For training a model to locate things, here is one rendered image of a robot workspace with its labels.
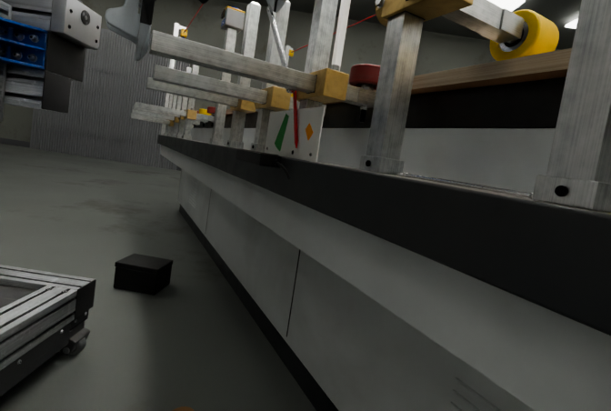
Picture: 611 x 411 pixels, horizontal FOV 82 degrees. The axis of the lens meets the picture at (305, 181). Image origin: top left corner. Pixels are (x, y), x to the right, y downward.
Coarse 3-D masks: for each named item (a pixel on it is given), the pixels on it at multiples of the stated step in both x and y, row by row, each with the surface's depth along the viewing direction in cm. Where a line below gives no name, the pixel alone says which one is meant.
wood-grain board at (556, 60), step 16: (496, 64) 55; (512, 64) 53; (528, 64) 51; (544, 64) 49; (560, 64) 47; (416, 80) 70; (432, 80) 66; (448, 80) 63; (464, 80) 60; (480, 80) 57; (496, 80) 56; (512, 80) 55; (528, 80) 53; (256, 112) 161
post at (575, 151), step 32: (608, 0) 27; (576, 32) 29; (608, 32) 27; (576, 64) 28; (608, 64) 27; (576, 96) 28; (608, 96) 26; (576, 128) 28; (608, 128) 27; (576, 160) 28; (608, 160) 27
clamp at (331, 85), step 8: (312, 72) 68; (320, 72) 65; (328, 72) 63; (336, 72) 64; (320, 80) 64; (328, 80) 63; (336, 80) 64; (344, 80) 65; (320, 88) 64; (328, 88) 63; (336, 88) 64; (344, 88) 65; (296, 96) 73; (304, 96) 70; (312, 96) 67; (320, 96) 65; (328, 96) 64; (336, 96) 64; (344, 96) 65
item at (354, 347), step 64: (192, 128) 305; (448, 128) 66; (512, 128) 55; (192, 192) 277; (256, 256) 144; (256, 320) 143; (320, 320) 97; (384, 320) 76; (320, 384) 94; (384, 384) 74; (448, 384) 60
